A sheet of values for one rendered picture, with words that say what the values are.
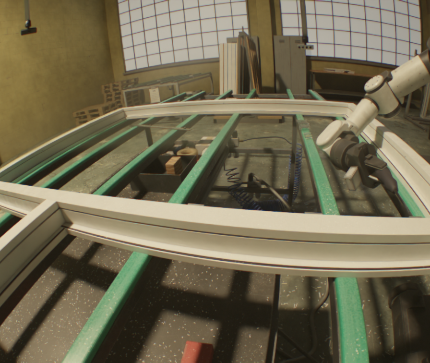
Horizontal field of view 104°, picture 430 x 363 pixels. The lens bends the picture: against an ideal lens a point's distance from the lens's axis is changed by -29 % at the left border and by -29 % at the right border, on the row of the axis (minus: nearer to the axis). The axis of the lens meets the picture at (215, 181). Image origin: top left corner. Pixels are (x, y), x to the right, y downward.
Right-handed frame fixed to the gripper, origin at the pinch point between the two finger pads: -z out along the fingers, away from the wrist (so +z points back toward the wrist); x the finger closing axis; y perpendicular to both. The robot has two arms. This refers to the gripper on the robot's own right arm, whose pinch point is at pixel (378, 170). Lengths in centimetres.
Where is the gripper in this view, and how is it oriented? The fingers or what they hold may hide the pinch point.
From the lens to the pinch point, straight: 59.3
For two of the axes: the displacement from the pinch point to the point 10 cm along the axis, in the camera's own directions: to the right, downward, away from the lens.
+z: -0.3, -3.2, 9.5
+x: -5.3, -7.9, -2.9
